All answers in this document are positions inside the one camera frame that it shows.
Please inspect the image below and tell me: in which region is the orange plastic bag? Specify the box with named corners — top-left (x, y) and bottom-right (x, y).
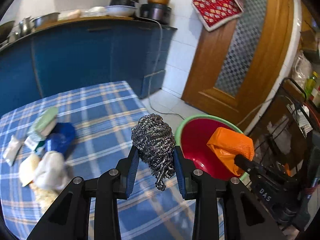
top-left (207, 127), bottom-right (254, 177)

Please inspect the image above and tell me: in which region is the steel kettle pot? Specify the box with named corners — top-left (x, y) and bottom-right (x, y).
top-left (18, 17), bottom-right (33, 37)

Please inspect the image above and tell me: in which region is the steel mixing bowl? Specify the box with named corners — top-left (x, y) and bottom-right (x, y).
top-left (33, 12), bottom-right (60, 28)

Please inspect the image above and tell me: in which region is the dark stacked cooking pot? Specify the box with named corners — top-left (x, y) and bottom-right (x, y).
top-left (140, 3), bottom-right (171, 25)

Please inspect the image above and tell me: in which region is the blue plaid tablecloth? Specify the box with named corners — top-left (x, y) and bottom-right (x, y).
top-left (1, 81), bottom-right (195, 239)

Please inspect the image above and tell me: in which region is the green white carton box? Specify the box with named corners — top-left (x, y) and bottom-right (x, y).
top-left (24, 107), bottom-right (58, 151)

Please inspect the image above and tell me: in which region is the white blue bowl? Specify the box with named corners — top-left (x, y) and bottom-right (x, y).
top-left (105, 5), bottom-right (137, 17)

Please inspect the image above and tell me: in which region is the steel wool scourer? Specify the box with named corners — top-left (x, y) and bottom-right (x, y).
top-left (131, 113), bottom-right (176, 191)

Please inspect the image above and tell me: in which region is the grey power cable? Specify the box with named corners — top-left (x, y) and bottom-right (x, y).
top-left (137, 16), bottom-right (186, 120)

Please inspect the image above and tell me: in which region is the small white packet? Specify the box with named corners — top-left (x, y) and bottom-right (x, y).
top-left (3, 135), bottom-right (22, 166)

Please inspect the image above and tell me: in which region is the red patterned quilted cloth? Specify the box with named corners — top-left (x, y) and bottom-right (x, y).
top-left (192, 0), bottom-right (245, 32)

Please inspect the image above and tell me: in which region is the blue kitchen cabinet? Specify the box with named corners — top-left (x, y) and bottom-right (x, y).
top-left (1, 20), bottom-right (176, 114)

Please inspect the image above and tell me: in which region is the red green plastic basin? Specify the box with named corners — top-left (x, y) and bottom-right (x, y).
top-left (175, 114), bottom-right (242, 180)

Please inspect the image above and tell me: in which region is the black wire rack cart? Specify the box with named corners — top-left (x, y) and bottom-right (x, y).
top-left (249, 77), bottom-right (320, 230)

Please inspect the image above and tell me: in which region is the wooden door with glass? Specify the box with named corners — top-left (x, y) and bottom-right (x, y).
top-left (182, 0), bottom-right (293, 130)

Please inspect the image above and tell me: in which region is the blue plastic bag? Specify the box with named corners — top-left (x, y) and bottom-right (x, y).
top-left (45, 122), bottom-right (76, 160)

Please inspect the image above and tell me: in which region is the white plastic bag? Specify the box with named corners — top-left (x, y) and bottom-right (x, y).
top-left (33, 151), bottom-right (70, 192)

